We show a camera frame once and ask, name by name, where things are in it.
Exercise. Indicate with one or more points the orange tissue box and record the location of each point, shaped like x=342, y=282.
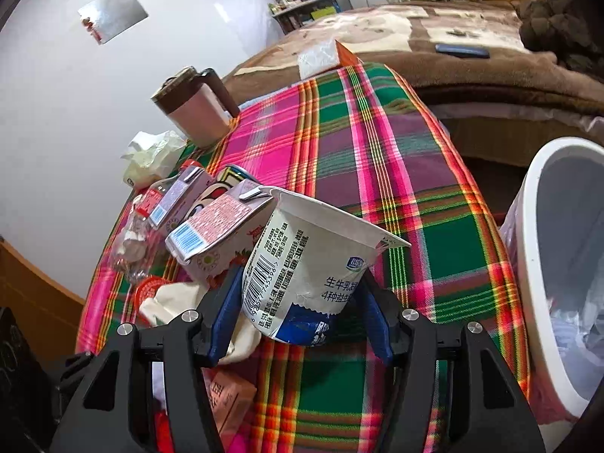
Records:
x=316, y=59

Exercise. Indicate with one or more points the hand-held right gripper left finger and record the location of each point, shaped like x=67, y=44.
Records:
x=222, y=323

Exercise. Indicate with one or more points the red round lid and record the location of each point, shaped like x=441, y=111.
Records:
x=148, y=292

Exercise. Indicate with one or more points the crumpled pale yellow wrapper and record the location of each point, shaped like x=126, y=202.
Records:
x=151, y=155

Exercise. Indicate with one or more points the wooden furniture panel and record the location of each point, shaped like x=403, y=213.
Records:
x=37, y=288

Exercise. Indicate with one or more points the shelf with bottles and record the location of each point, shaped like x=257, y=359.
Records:
x=306, y=9

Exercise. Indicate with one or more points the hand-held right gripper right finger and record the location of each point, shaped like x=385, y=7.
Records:
x=377, y=332

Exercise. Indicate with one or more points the white tissue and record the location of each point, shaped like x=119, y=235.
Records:
x=177, y=299

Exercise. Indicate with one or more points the brown jacket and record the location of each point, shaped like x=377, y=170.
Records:
x=547, y=23

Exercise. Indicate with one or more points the silver wall foil sheet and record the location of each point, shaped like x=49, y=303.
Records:
x=113, y=14

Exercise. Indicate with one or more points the purple milk carton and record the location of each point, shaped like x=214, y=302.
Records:
x=212, y=231
x=174, y=193

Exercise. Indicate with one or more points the white yogurt cup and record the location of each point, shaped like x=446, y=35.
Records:
x=306, y=250

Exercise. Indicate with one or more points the bed with brown blanket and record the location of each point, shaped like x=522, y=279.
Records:
x=472, y=73

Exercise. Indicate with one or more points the white trash bin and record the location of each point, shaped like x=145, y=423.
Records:
x=533, y=245

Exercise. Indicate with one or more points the dark blue case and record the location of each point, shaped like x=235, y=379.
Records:
x=462, y=51

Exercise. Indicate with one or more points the plaid tablecloth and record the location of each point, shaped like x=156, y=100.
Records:
x=377, y=151

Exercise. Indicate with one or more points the clear plastic bottle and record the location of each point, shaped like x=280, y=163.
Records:
x=132, y=240

